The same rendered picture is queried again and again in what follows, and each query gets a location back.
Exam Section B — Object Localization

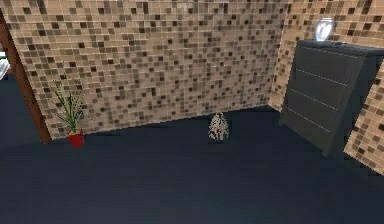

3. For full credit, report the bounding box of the beige spotted round object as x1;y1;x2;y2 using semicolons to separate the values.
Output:
208;112;230;142

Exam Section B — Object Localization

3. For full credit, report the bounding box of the green plant in red pot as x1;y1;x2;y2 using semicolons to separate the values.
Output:
49;78;88;149

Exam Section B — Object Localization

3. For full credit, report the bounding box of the dark grey chest of drawers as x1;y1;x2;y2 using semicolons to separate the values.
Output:
278;39;384;159

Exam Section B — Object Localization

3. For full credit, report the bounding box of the white glass vase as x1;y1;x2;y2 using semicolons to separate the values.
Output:
313;17;335;43

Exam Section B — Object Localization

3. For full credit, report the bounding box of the white bed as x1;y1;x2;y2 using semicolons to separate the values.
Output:
0;51;11;81

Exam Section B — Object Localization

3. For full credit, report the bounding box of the brown wooden door frame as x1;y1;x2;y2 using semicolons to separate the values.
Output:
0;9;53;145

